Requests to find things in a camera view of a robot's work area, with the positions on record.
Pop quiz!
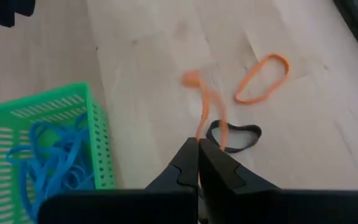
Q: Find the orange rubber band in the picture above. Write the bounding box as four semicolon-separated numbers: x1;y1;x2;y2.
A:
180;70;229;152
233;52;291;106

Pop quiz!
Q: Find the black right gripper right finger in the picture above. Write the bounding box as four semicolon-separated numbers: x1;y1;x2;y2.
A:
199;138;281;224

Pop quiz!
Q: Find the black rubber band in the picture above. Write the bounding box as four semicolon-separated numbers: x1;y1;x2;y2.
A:
205;119;263;154

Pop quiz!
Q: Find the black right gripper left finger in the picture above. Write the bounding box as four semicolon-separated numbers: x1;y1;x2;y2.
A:
145;137;200;224

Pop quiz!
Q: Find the green plastic basket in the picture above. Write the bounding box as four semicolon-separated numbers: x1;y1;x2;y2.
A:
0;82;116;224

